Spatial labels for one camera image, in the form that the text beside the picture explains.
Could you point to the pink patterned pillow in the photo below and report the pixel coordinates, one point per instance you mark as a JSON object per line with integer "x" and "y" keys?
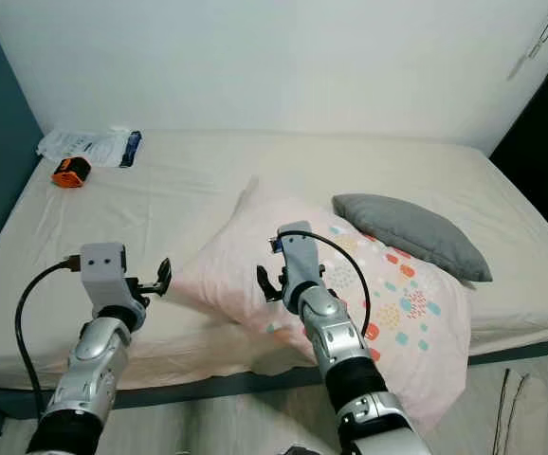
{"x": 231, "y": 275}

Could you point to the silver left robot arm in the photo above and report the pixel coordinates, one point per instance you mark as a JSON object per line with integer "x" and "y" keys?
{"x": 99, "y": 365}

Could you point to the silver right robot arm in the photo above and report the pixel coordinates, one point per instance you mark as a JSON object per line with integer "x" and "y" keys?
{"x": 340, "y": 351}

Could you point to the grey pillow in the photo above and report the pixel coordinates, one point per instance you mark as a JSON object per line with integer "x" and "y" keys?
{"x": 407, "y": 232}

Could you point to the blue flat pack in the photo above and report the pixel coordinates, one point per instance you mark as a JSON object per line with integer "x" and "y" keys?
{"x": 131, "y": 149}

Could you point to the orange and black device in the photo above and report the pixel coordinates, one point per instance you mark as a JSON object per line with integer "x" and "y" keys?
{"x": 71, "y": 173}

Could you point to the white plastic package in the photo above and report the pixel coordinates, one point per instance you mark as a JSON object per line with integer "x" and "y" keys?
{"x": 84, "y": 144}

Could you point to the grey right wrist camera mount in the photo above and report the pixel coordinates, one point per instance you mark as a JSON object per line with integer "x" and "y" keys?
{"x": 301, "y": 256}

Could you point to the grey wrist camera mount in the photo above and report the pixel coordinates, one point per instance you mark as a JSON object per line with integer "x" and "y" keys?
{"x": 103, "y": 270}
{"x": 301, "y": 256}

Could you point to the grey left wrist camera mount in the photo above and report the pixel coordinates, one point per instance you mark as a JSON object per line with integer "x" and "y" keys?
{"x": 103, "y": 270}

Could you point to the dark teal bed frame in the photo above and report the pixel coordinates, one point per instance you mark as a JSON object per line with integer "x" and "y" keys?
{"x": 236, "y": 381}

